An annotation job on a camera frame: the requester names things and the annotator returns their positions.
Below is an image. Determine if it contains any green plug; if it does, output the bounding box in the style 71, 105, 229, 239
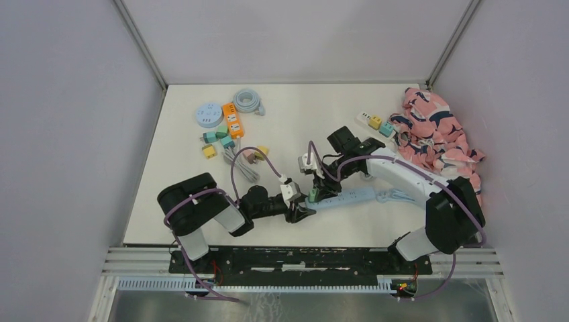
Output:
215, 125, 229, 140
307, 188, 319, 203

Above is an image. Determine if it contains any coiled blue socket cable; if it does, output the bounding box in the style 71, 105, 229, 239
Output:
231, 88, 266, 117

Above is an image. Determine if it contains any yellow USB charger plug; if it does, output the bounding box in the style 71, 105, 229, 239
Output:
201, 144, 217, 159

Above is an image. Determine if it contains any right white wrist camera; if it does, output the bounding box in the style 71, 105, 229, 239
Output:
298, 152, 323, 178

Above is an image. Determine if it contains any white power strip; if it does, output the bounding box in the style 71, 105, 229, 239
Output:
355, 112, 396, 142

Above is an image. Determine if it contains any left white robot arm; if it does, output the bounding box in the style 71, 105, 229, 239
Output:
157, 172, 316, 273

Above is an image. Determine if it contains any teal plug on white strip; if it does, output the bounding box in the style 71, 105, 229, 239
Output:
378, 122, 395, 138

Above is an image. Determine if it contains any long blue power strip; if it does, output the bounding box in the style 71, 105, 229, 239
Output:
305, 187, 376, 210

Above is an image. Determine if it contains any grey bundled cable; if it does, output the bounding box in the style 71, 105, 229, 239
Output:
222, 144, 261, 184

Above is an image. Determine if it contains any pink plug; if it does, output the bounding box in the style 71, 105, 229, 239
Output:
242, 149, 256, 164

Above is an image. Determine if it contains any pink patterned cloth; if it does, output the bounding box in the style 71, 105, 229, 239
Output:
389, 88, 486, 204

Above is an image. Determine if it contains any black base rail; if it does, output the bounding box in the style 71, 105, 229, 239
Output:
191, 246, 433, 286

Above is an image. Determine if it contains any yellow plug on white strip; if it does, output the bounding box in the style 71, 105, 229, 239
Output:
368, 115, 382, 131

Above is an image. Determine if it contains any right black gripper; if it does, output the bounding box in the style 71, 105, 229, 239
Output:
313, 154, 358, 201

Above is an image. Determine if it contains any teal USB charger plug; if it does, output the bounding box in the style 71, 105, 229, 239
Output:
201, 131, 218, 144

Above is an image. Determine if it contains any round blue power socket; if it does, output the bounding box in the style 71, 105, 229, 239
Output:
195, 103, 224, 129

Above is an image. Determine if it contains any orange power strip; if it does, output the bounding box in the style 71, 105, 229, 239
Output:
221, 103, 244, 140

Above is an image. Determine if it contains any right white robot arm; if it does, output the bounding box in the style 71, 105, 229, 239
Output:
298, 126, 486, 274

